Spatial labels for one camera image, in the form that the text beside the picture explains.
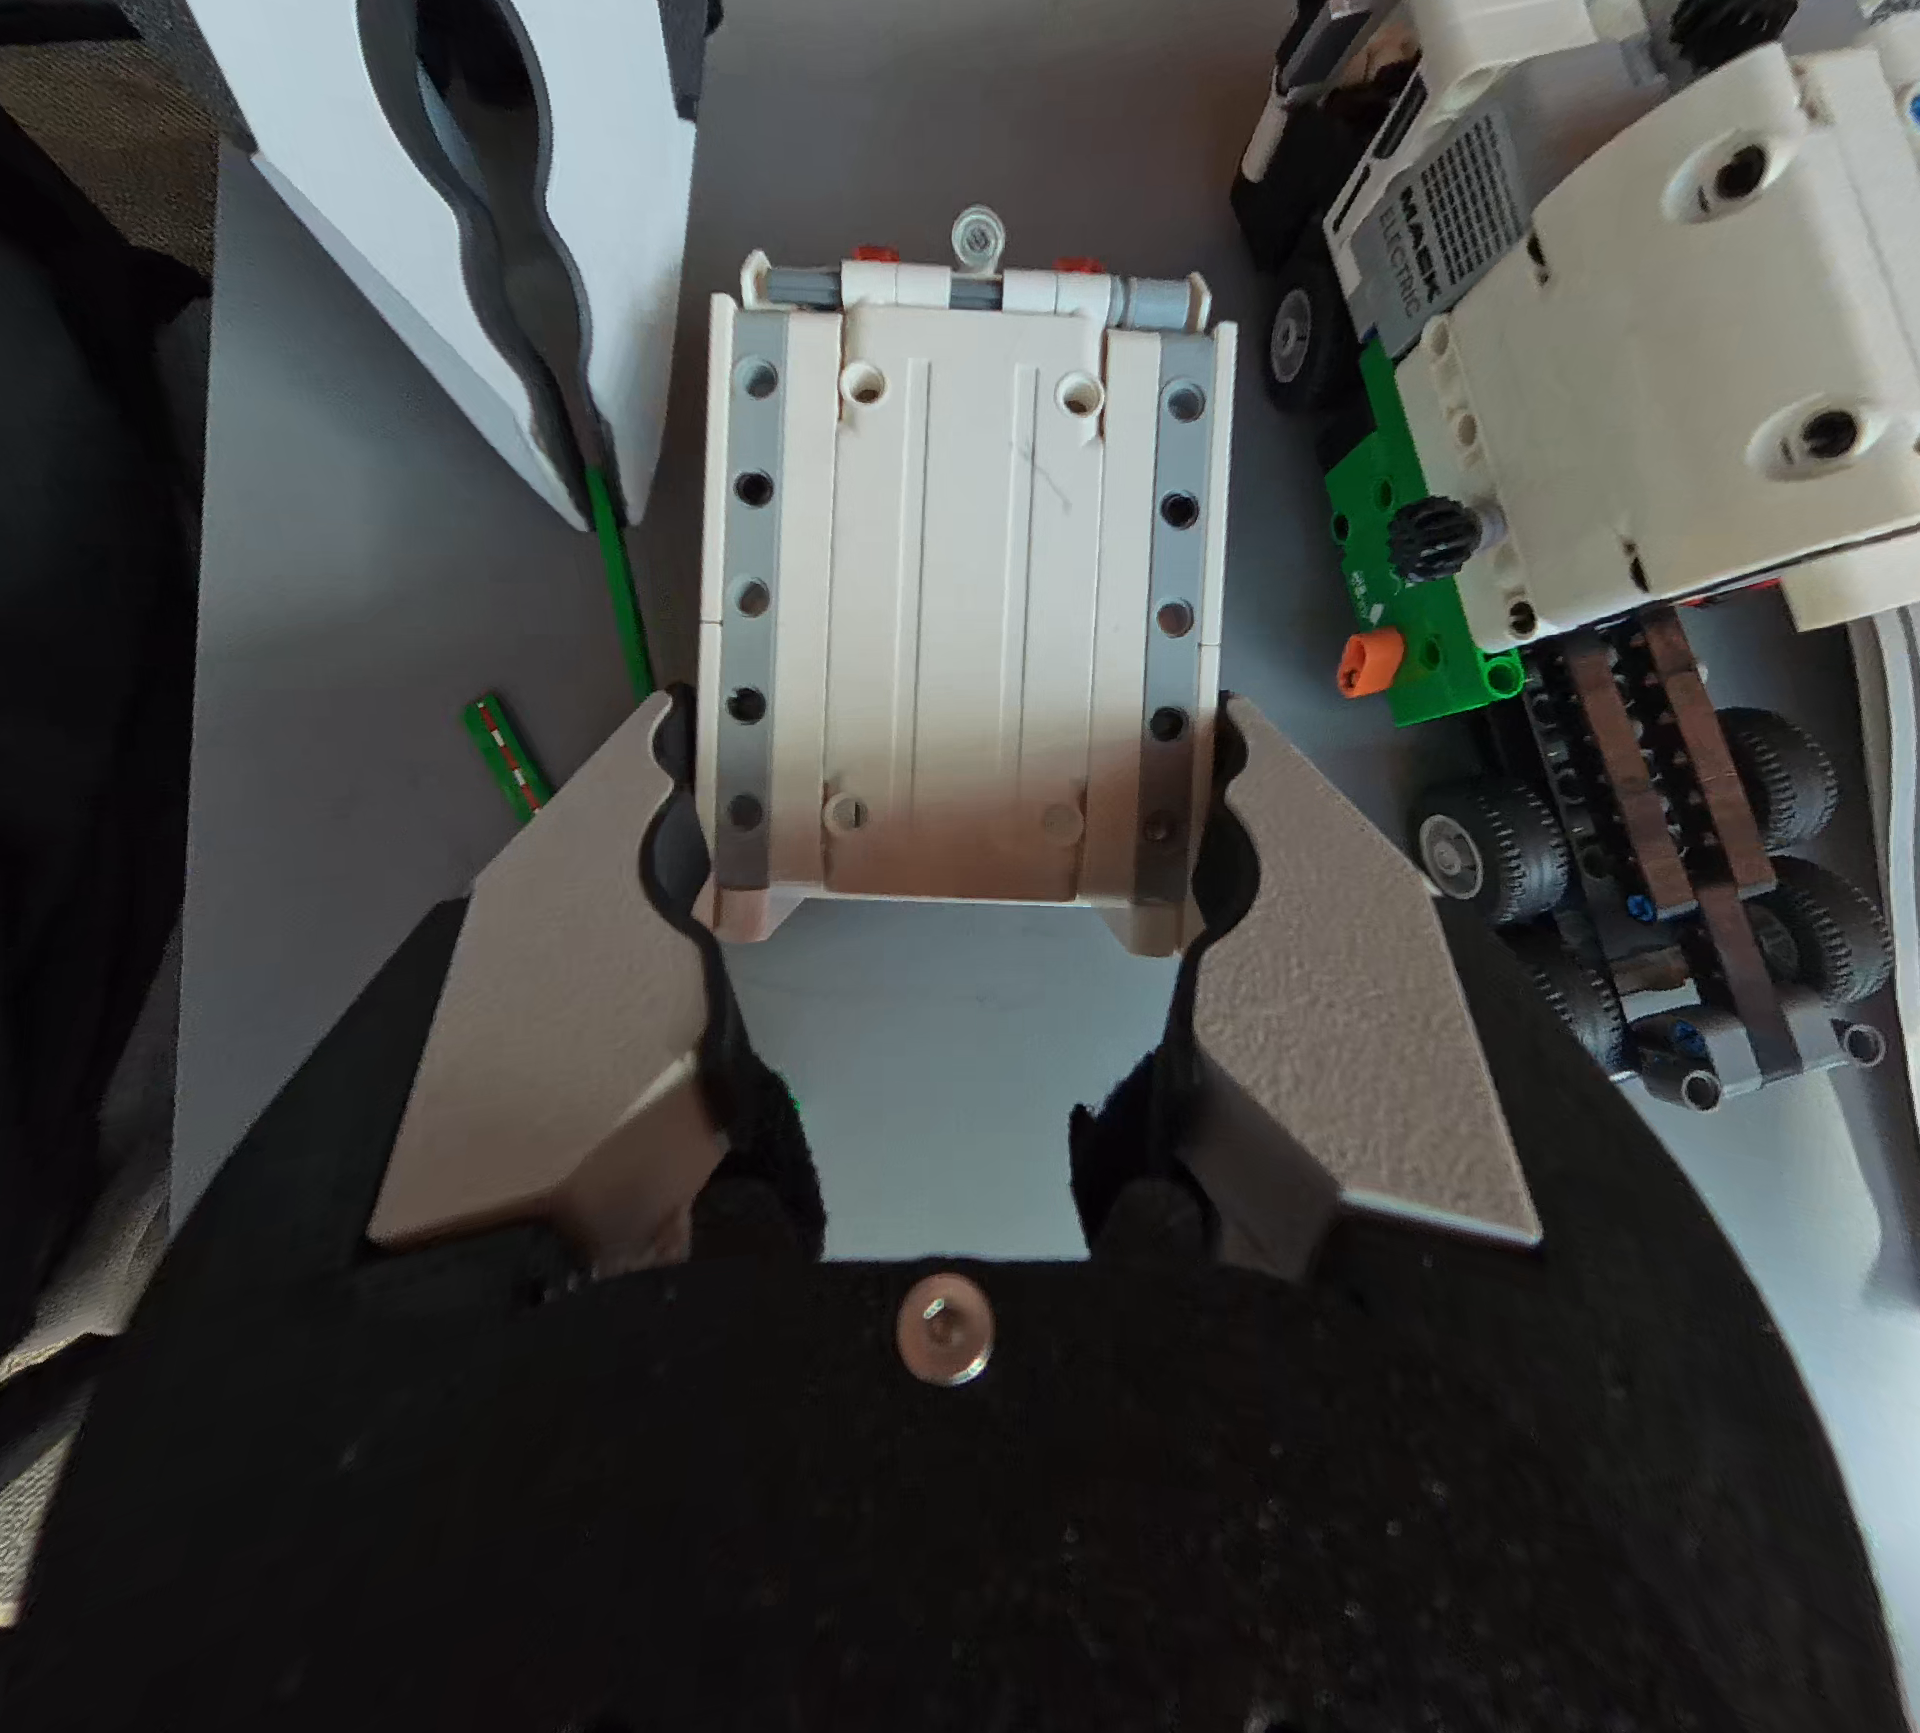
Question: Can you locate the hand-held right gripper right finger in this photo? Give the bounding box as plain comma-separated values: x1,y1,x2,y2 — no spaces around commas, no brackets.
1160,691,1545,1284

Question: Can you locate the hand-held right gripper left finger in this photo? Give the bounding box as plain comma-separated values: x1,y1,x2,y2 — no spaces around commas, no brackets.
362,691,744,1284

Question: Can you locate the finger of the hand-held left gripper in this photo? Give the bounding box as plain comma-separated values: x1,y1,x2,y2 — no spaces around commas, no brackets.
415,0,703,530
90,0,610,533

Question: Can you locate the green striped lego tile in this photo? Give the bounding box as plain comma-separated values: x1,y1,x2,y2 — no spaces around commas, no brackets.
460,693,558,826
581,461,658,705

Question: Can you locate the white lego container body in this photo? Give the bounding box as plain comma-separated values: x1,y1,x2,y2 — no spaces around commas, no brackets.
697,207,1244,962

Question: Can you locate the white green lego truck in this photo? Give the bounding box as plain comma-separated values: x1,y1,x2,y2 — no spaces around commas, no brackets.
1230,0,1920,1118

